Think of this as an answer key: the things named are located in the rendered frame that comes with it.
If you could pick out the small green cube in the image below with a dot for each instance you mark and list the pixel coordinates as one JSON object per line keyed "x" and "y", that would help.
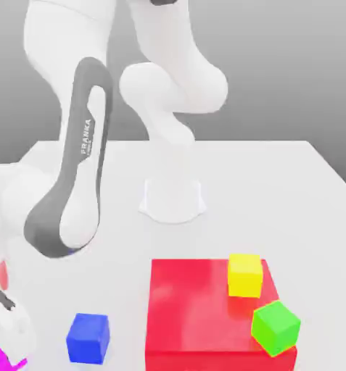
{"x": 275, "y": 329}

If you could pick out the large red box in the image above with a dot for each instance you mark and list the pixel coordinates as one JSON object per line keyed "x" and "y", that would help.
{"x": 190, "y": 304}

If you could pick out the small yellow cube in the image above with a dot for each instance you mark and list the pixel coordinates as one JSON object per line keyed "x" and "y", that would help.
{"x": 244, "y": 275}

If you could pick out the small blue cube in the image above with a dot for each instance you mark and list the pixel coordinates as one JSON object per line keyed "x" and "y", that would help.
{"x": 87, "y": 339}

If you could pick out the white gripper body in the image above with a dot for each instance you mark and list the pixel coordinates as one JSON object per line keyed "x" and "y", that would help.
{"x": 14, "y": 327}

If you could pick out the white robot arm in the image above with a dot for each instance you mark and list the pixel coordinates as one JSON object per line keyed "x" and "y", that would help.
{"x": 172, "y": 58}

